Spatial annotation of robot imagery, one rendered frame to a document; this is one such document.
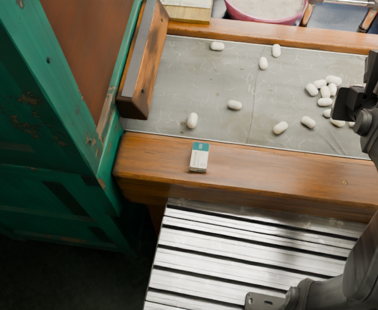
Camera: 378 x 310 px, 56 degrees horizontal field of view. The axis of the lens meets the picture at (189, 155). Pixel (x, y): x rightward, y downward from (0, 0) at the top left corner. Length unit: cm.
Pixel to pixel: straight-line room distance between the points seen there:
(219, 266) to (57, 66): 51
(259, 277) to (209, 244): 12
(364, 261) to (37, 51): 41
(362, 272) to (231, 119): 52
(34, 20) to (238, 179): 48
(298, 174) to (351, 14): 62
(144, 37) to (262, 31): 32
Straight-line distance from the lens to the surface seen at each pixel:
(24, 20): 42
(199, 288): 78
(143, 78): 77
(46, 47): 46
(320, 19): 119
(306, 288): 65
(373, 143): 56
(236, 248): 80
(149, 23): 85
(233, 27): 98
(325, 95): 91
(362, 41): 104
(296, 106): 89
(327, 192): 78
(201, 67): 92
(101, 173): 70
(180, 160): 75
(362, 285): 41
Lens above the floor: 145
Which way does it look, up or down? 64 degrees down
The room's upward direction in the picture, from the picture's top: straight up
